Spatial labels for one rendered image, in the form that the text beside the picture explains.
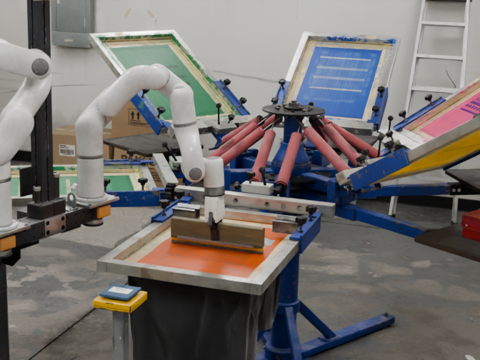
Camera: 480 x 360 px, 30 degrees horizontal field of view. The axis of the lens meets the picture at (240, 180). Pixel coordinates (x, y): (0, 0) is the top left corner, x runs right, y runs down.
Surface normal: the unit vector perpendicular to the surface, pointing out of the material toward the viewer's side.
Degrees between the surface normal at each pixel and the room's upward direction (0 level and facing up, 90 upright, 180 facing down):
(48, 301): 0
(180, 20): 90
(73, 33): 90
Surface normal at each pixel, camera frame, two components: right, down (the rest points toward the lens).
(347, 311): 0.03, -0.97
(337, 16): -0.31, 0.22
